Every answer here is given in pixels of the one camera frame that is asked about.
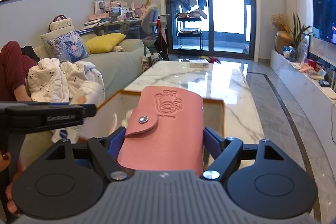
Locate dried flowers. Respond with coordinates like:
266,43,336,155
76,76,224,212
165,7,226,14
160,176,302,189
270,13,289,32

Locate green potted plant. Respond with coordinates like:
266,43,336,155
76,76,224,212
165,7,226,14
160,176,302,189
285,12,314,50

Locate white lotion tube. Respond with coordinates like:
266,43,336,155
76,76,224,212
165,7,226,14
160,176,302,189
51,81,103,144

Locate glass sliding door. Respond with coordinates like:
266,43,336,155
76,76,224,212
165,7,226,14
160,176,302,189
162,0,256,61

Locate white television cabinet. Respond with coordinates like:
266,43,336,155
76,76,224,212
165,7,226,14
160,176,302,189
269,49,336,161

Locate white patterned blanket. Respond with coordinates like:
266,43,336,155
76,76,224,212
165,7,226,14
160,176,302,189
26,58,106,143

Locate beige sofa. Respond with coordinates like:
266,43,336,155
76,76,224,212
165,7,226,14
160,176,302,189
0,38,148,161

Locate colourful floor toy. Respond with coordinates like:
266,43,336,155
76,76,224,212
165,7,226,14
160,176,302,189
199,55,223,65

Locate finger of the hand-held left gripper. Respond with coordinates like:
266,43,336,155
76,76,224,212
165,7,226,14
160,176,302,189
0,101,70,107
5,104,97,120

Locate pink leather card holder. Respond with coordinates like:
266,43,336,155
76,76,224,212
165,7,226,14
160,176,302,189
117,86,204,177

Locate yellow pillow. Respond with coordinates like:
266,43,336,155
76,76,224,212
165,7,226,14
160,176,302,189
84,33,127,54

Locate television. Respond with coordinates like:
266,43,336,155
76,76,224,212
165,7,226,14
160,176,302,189
304,0,336,45

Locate small white box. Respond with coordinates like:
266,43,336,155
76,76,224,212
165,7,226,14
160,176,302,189
189,60,210,68

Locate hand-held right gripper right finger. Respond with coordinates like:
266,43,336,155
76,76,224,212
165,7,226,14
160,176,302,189
201,127,286,180

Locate black cloth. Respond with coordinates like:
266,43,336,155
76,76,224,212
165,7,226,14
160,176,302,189
21,46,41,62

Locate black rolling cart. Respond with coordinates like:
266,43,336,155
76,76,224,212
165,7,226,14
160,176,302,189
176,13,203,51

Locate blue vase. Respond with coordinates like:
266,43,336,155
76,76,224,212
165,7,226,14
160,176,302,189
287,47,300,62

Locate orange cardboard box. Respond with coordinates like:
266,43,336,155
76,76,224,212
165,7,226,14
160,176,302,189
77,89,227,164

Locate grey office chair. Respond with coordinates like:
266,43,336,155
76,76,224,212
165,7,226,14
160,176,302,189
140,7,169,57

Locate beige pillow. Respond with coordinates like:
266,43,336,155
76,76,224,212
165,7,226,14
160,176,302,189
40,26,91,55

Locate pink object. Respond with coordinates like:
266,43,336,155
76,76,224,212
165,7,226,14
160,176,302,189
300,61,316,74

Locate blue floral pillow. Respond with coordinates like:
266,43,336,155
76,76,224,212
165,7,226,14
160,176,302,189
47,30,90,63

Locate gold vase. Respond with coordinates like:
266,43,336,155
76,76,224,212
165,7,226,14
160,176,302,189
275,30,293,55

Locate cream bag with brown handle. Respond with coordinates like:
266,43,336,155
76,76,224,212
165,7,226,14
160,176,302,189
48,14,75,32

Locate cluttered desk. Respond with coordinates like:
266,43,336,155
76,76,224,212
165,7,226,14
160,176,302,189
76,0,148,38

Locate printed shopping bag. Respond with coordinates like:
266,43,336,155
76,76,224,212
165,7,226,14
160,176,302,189
141,52,161,72

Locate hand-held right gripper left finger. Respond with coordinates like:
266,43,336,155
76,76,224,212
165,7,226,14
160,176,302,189
46,126,130,182

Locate person's left hand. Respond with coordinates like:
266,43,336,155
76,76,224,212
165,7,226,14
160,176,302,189
0,153,27,217

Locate small white device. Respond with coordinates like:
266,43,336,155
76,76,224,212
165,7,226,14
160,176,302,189
311,69,327,80

